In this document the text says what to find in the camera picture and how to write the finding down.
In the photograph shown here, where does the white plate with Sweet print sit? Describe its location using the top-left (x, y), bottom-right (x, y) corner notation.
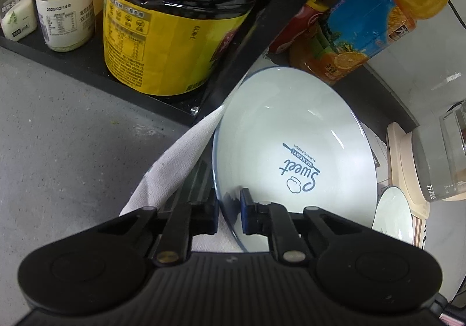
top-left (213, 66), bottom-right (377, 253)

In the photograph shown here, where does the small white plate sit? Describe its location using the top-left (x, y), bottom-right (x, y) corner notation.
top-left (372, 186), bottom-right (413, 245)

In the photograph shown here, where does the patterned table cloth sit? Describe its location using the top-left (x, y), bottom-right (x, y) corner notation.
top-left (120, 105), bottom-right (243, 253)

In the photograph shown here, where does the cream kettle base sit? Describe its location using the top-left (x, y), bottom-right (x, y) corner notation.
top-left (387, 122), bottom-right (430, 220)

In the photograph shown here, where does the glass kettle with cream lid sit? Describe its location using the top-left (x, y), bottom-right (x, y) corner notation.
top-left (412, 100), bottom-right (465, 202)

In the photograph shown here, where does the black shelf rack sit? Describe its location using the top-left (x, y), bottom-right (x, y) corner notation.
top-left (1, 0), bottom-right (306, 125)

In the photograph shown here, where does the large soy sauce bottle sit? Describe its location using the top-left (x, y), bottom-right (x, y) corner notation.
top-left (103, 0), bottom-right (256, 96)

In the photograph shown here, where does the orange juice bottle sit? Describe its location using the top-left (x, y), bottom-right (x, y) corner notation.
top-left (289, 0), bottom-right (449, 84)

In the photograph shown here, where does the red drink can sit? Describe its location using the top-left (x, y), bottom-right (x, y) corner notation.
top-left (269, 0), bottom-right (330, 54)

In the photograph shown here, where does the black power cable with plug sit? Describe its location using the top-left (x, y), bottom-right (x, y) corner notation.
top-left (448, 0), bottom-right (466, 30)

